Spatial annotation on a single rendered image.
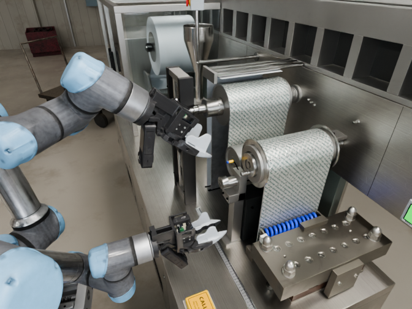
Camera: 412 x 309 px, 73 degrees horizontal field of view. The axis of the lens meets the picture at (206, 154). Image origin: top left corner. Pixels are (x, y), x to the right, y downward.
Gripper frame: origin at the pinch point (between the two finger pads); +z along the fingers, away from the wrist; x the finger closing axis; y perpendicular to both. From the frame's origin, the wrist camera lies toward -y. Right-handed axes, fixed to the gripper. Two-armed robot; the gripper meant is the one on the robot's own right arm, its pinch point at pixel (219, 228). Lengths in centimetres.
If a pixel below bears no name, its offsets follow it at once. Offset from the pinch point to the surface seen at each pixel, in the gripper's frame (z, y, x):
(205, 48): 25, 35, 72
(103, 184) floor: -36, -109, 186
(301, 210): 30.4, -3.5, -0.3
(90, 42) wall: -9, -99, 888
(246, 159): 11.6, 17.1, 7.2
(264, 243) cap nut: 11.3, -3.3, -7.4
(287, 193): 22.9, 6.4, -0.3
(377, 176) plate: 46.0, 13.2, -10.1
